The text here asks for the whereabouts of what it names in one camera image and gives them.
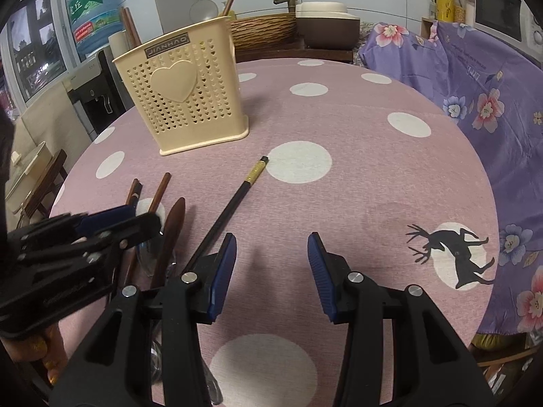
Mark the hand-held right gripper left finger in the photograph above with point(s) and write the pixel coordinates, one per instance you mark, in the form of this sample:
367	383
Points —
220	282

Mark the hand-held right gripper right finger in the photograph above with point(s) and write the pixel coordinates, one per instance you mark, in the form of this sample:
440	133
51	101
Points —
322	282

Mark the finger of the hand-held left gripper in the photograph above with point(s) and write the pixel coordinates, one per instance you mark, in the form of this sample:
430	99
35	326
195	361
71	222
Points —
135	229
106	220

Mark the metal spoon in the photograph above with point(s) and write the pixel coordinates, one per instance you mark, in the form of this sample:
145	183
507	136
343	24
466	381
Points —
146	258
204	9

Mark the dark wooden spoon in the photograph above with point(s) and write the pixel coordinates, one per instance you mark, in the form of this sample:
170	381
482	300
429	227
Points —
174	220

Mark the black chopstick gold band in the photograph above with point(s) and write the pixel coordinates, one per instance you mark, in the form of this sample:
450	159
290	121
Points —
237	197

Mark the beige perforated utensil holder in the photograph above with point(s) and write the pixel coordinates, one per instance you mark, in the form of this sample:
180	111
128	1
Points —
178	106

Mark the person's left hand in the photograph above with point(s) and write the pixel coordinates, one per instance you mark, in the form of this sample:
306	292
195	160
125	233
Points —
42	354

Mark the small dark wooden stool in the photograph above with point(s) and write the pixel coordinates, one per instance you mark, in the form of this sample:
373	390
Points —
51	174

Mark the pink polka dot tablecloth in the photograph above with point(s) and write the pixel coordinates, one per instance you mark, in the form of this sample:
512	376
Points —
339	203

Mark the beige cloth cover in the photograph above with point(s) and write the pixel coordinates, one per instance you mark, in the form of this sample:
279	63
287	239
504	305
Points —
46	118

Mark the grey water dispenser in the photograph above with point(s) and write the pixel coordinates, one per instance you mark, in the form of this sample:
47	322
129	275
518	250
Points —
89	93

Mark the white paper cup tube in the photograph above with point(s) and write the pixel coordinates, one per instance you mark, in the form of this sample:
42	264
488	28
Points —
116	44

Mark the sliding glass window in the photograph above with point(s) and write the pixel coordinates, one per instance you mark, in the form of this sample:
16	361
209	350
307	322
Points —
36	51

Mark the yellow cushion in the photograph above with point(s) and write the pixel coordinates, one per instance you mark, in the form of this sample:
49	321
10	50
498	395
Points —
496	341

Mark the purple floral cloth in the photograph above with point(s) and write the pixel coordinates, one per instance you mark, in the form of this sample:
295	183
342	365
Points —
488	157

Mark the blue water jug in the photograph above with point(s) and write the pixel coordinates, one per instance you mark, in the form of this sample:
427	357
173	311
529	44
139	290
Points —
93	12

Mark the dark wooden washstand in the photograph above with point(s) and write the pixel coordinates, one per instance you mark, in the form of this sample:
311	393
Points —
297	55

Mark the woven brown basin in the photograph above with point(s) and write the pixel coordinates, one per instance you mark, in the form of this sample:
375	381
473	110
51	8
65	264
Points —
263	32

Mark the white and brown rice cooker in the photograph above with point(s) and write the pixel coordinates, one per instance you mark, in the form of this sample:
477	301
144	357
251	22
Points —
326	25

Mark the bronze faucet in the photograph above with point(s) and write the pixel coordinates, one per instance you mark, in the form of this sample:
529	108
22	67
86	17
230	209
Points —
288	0

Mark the small wooden box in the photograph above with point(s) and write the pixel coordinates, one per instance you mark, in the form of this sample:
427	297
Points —
427	25

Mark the white microwave oven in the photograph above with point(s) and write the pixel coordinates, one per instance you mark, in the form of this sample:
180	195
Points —
498	12

